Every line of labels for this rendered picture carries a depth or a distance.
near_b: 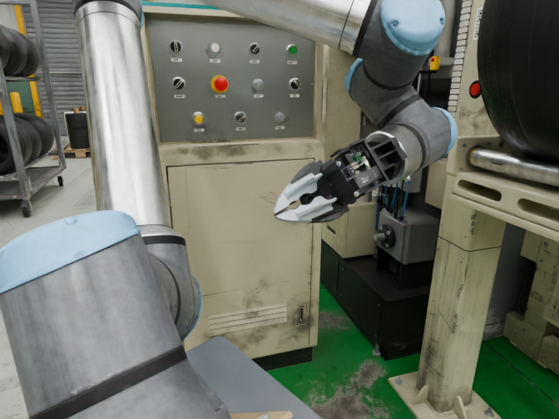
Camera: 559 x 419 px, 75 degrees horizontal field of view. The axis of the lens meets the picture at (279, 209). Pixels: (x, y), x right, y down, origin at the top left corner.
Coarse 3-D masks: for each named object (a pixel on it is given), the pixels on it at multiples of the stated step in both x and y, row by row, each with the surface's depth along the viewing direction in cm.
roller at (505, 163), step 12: (468, 156) 91; (480, 156) 87; (492, 156) 84; (504, 156) 82; (516, 156) 80; (492, 168) 85; (504, 168) 81; (516, 168) 78; (528, 168) 76; (540, 168) 74; (552, 168) 71; (540, 180) 74; (552, 180) 71
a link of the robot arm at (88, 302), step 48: (48, 240) 35; (96, 240) 36; (0, 288) 35; (48, 288) 33; (96, 288) 34; (144, 288) 38; (48, 336) 32; (96, 336) 33; (144, 336) 35; (48, 384) 32; (96, 384) 31
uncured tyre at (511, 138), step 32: (512, 0) 62; (544, 0) 57; (480, 32) 70; (512, 32) 63; (544, 32) 58; (480, 64) 71; (512, 64) 64; (544, 64) 59; (512, 96) 67; (544, 96) 61; (512, 128) 72; (544, 128) 66
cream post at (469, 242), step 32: (480, 0) 92; (480, 96) 95; (480, 128) 96; (448, 192) 109; (448, 224) 110; (480, 224) 103; (448, 256) 112; (480, 256) 106; (448, 288) 113; (480, 288) 110; (448, 320) 114; (480, 320) 115; (448, 352) 116; (416, 384) 134; (448, 384) 120
